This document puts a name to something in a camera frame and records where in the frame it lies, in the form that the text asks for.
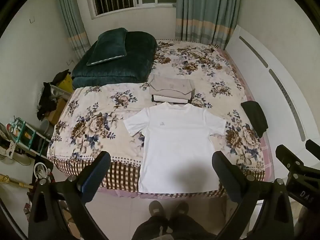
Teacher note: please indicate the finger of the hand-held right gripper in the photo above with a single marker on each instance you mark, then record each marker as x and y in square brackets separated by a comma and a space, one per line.
[313, 148]
[290, 158]

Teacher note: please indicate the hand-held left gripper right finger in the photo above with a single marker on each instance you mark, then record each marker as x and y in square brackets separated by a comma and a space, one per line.
[225, 177]

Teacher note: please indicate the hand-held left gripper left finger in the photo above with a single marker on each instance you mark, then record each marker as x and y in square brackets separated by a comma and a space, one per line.
[96, 177]

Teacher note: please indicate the white t-shirt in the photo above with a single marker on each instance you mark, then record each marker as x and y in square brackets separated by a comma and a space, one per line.
[175, 145]

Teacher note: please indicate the black hanging clothes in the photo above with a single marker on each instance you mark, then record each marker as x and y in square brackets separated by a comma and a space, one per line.
[46, 100]

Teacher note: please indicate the person's right shoe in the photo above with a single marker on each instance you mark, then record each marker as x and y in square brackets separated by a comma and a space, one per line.
[181, 208]

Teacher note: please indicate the person's shoe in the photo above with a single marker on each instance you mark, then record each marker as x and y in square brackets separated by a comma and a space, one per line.
[181, 208]
[157, 208]

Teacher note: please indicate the black garment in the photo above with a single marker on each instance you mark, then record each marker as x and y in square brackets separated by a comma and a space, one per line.
[255, 117]

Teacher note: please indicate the floral blanket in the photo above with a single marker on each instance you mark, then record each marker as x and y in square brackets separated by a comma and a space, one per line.
[100, 120]

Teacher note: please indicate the person's left shoe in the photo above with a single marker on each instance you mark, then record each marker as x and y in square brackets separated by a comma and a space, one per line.
[157, 208]

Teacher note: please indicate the grey round stool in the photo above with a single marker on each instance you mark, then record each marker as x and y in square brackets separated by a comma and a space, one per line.
[45, 126]

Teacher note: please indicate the cardboard box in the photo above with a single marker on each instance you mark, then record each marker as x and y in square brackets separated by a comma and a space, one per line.
[58, 111]

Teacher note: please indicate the teal storage shelf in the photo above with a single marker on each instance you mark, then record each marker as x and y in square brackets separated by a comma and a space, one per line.
[26, 135]

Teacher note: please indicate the white headboard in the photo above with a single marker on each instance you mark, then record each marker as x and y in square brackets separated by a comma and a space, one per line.
[275, 62]

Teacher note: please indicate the white folded garment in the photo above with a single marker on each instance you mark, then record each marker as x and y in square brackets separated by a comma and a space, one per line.
[170, 99]

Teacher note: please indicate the yellow bag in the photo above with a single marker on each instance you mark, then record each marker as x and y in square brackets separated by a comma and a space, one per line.
[66, 83]

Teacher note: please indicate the beige folded garment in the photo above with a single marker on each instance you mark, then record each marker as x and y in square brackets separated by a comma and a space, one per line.
[171, 86]

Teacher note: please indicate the dark green quilt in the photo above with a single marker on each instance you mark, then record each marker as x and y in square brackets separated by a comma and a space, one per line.
[135, 62]

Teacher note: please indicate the dark green pillow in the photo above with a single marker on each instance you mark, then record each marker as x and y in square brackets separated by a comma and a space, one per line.
[107, 46]

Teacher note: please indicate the narrow teal striped curtain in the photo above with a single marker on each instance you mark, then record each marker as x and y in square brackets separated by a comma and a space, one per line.
[72, 17]

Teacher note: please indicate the wide teal striped curtain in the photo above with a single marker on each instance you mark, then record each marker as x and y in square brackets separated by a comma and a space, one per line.
[207, 10]

